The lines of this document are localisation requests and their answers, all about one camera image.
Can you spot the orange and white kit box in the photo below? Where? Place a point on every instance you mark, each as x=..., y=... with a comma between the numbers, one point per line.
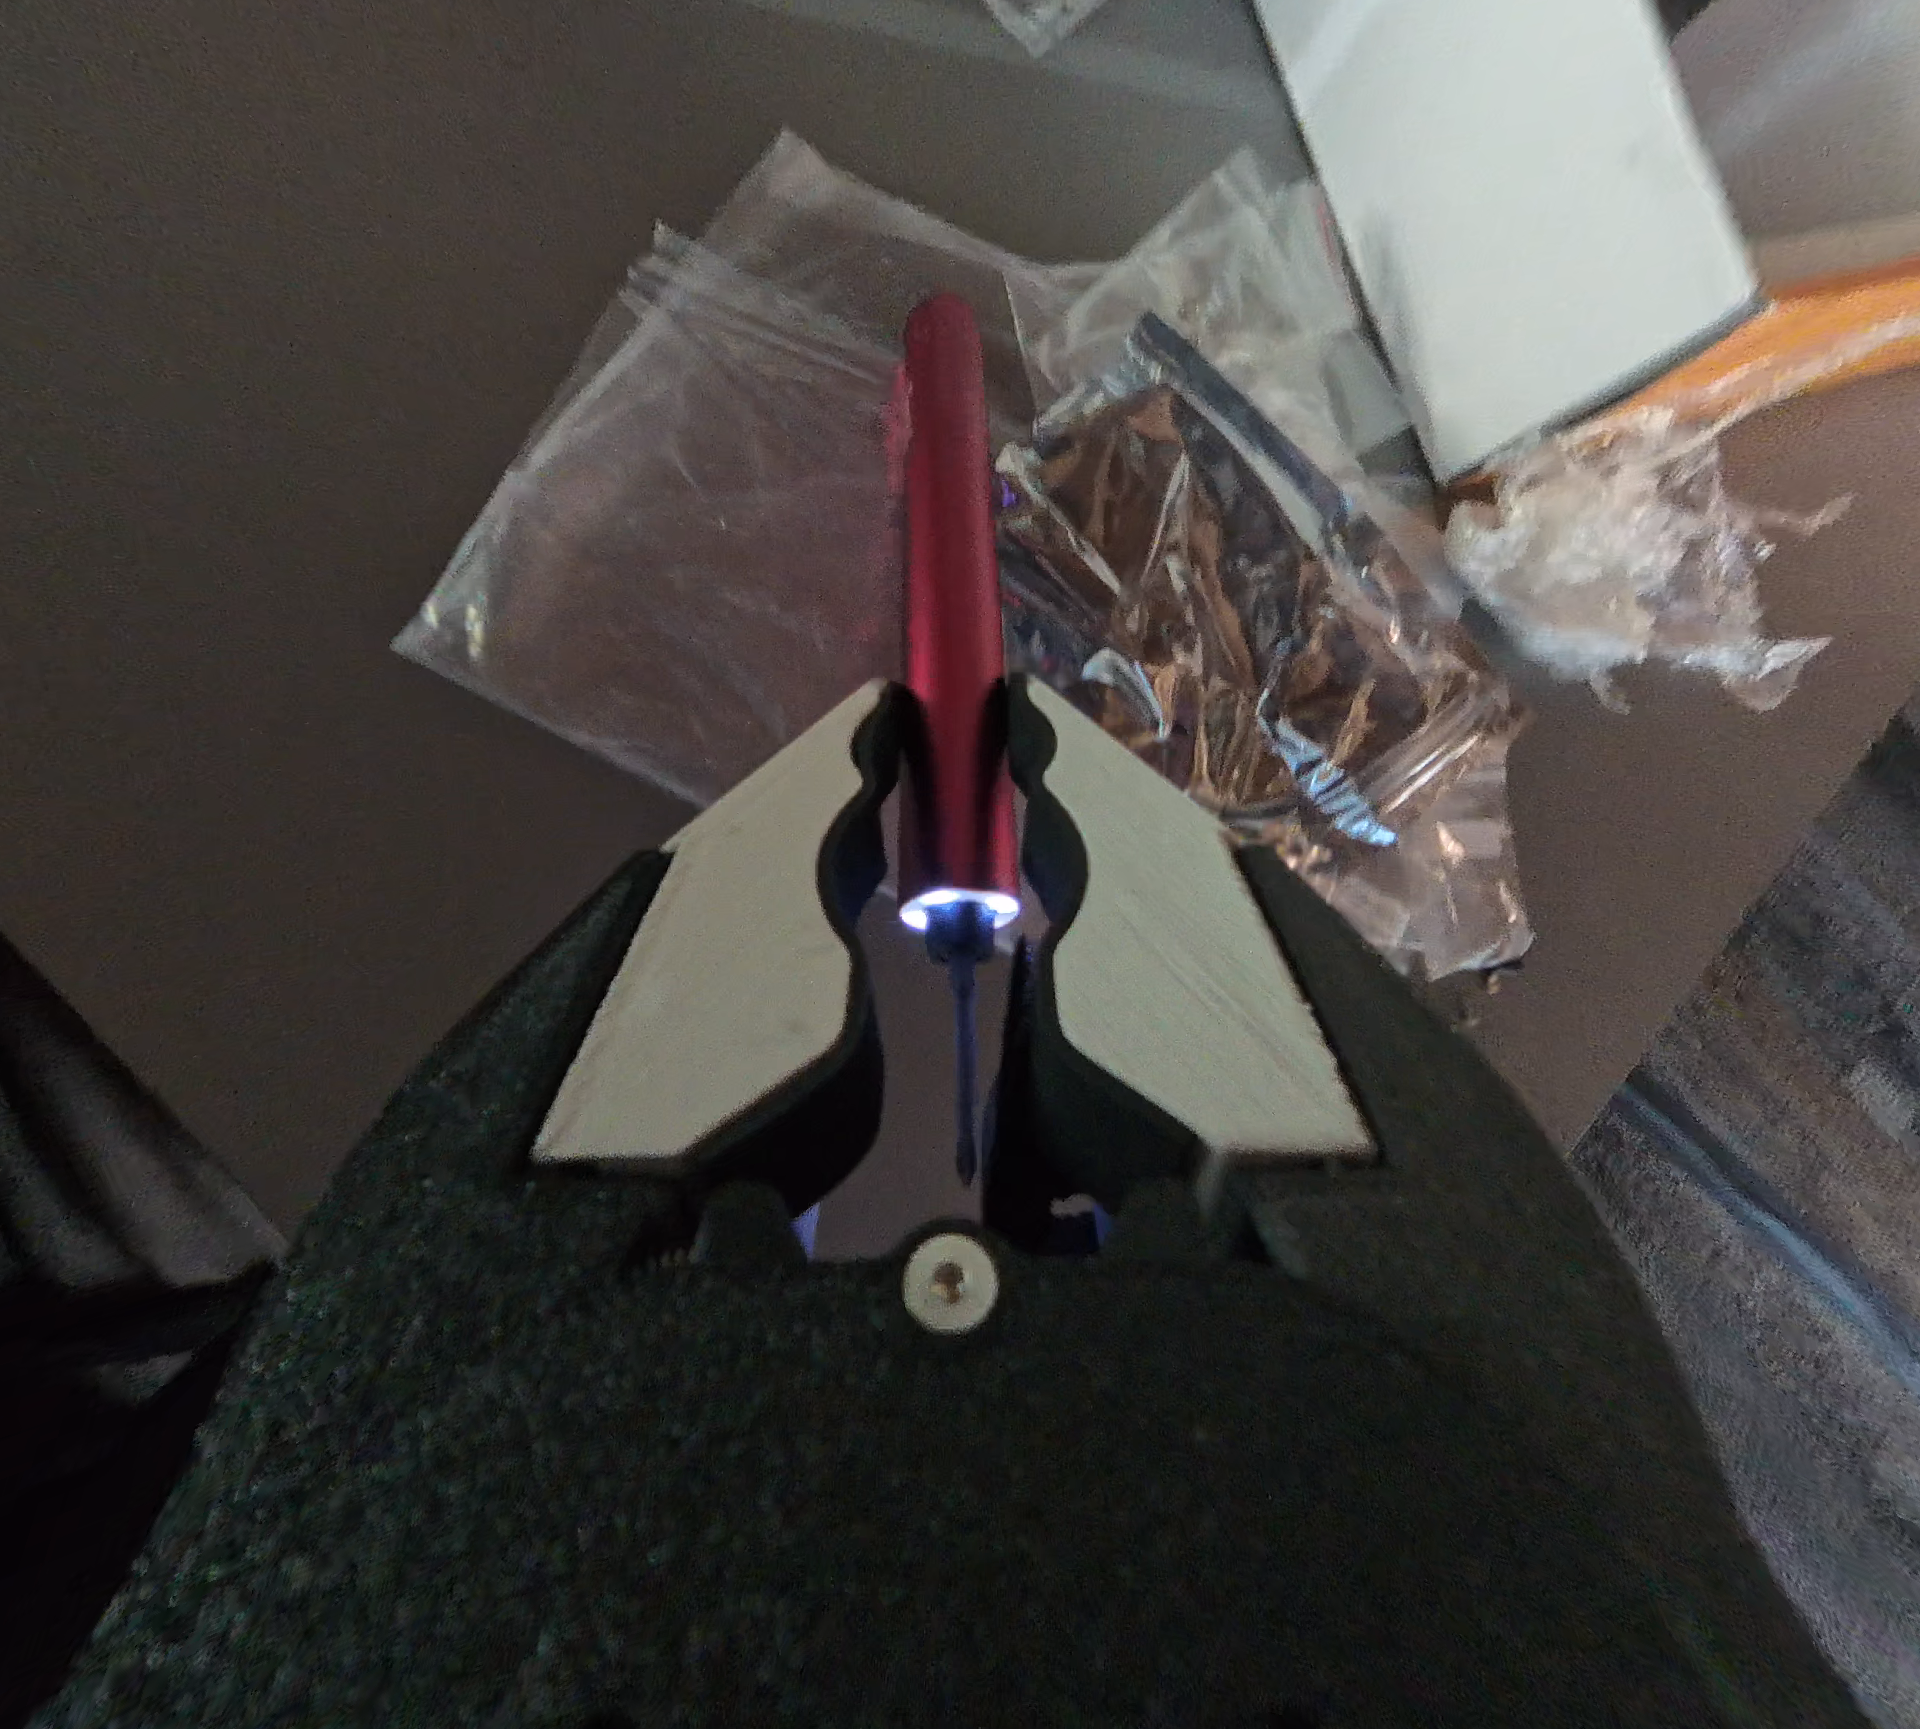
x=1501, y=108

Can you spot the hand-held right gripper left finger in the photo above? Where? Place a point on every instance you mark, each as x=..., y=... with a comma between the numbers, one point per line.
x=705, y=979

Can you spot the crumpled clear plastic wrap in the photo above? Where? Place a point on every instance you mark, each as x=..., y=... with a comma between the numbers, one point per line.
x=1620, y=559

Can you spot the person's dark pants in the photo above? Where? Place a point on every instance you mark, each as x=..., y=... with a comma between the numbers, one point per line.
x=91, y=1129

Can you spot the grey desk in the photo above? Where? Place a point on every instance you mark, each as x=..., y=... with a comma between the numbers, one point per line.
x=301, y=258

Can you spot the large clear zip bag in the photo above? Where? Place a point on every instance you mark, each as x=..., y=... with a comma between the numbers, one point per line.
x=674, y=485

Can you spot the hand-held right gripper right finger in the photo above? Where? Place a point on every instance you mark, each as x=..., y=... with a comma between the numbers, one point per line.
x=1201, y=995

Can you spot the red electric screwdriver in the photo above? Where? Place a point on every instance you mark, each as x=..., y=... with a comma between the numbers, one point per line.
x=944, y=529

